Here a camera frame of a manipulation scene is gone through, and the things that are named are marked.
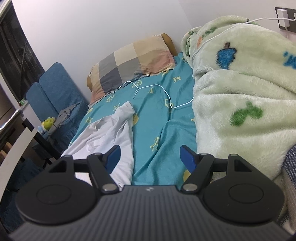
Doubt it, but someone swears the teal printed bed sheet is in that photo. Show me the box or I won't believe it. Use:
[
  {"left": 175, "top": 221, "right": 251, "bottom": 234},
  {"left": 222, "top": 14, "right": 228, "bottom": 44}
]
[{"left": 68, "top": 52, "right": 197, "bottom": 186}]

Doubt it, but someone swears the green plush toy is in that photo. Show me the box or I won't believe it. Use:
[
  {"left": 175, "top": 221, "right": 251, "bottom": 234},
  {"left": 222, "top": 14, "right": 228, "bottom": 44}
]
[{"left": 38, "top": 117, "right": 57, "bottom": 135}]

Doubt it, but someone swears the white charging cable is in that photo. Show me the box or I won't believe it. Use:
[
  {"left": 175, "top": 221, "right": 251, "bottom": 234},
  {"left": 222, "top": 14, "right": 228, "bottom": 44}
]
[{"left": 107, "top": 17, "right": 281, "bottom": 109}]

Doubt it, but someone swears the green fleece blanket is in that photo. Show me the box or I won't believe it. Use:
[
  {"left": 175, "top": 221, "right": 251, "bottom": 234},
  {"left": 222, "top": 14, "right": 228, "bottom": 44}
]
[{"left": 181, "top": 16, "right": 296, "bottom": 232}]

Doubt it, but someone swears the blue covered chair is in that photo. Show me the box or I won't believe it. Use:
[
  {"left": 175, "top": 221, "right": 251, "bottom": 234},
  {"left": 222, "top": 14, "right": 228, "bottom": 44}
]
[
  {"left": 39, "top": 62, "right": 89, "bottom": 149},
  {"left": 0, "top": 159, "right": 44, "bottom": 232},
  {"left": 26, "top": 82, "right": 58, "bottom": 130}
]

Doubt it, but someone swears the white wall charger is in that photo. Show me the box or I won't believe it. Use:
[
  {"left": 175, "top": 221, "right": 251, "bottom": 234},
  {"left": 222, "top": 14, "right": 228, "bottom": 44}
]
[{"left": 277, "top": 9, "right": 288, "bottom": 27}]

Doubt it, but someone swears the plaid pillow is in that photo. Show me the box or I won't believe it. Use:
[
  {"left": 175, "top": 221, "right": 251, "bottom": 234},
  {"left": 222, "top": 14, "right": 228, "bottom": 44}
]
[{"left": 89, "top": 35, "right": 175, "bottom": 105}]

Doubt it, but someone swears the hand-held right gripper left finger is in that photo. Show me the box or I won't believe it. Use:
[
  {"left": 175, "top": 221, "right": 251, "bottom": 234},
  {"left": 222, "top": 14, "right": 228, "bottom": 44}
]
[{"left": 47, "top": 145, "right": 121, "bottom": 194}]

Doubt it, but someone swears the dark window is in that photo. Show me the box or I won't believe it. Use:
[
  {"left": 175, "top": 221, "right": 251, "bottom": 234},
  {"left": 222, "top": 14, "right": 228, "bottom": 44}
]
[{"left": 0, "top": 0, "right": 45, "bottom": 102}]

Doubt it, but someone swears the grey blue textured cloth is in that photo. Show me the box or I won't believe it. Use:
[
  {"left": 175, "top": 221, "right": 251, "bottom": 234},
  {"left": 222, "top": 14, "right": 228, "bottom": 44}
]
[{"left": 281, "top": 144, "right": 296, "bottom": 223}]

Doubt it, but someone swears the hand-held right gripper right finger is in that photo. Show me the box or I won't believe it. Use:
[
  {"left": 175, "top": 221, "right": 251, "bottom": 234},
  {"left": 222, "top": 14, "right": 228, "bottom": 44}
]
[{"left": 180, "top": 145, "right": 255, "bottom": 194}]

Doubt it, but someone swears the white shirt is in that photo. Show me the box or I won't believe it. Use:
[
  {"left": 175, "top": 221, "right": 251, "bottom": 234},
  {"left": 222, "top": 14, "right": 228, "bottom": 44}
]
[{"left": 60, "top": 101, "right": 135, "bottom": 189}]

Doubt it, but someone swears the brown pillow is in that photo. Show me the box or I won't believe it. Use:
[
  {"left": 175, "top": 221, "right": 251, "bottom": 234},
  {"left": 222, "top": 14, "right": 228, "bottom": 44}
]
[{"left": 87, "top": 33, "right": 178, "bottom": 93}]

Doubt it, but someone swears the dark wooden table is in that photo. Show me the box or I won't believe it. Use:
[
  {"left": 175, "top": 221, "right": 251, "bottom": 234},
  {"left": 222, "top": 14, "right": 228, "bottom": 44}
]
[{"left": 0, "top": 109, "right": 62, "bottom": 190}]

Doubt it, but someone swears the white plug in socket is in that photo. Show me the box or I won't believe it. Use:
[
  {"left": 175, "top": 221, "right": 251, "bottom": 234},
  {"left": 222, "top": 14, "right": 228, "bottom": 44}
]
[{"left": 274, "top": 7, "right": 296, "bottom": 30}]

